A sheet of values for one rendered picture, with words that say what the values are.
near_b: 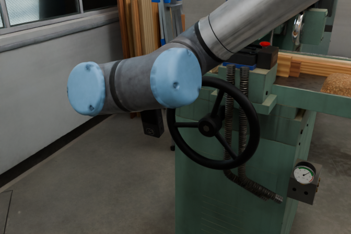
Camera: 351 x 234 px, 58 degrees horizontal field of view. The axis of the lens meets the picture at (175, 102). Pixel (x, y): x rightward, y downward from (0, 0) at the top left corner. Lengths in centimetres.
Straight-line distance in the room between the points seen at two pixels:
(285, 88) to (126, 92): 60
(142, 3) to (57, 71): 80
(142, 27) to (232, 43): 195
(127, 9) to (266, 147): 173
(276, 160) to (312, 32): 48
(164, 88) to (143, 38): 204
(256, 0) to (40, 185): 183
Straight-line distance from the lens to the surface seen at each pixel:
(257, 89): 91
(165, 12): 199
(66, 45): 228
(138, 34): 248
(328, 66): 111
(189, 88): 48
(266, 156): 110
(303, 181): 104
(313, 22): 125
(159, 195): 190
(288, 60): 105
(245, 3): 54
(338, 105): 98
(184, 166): 127
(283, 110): 101
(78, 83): 55
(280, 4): 53
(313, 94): 98
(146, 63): 48
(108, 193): 196
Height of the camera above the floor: 124
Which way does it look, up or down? 24 degrees down
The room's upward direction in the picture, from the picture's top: straight up
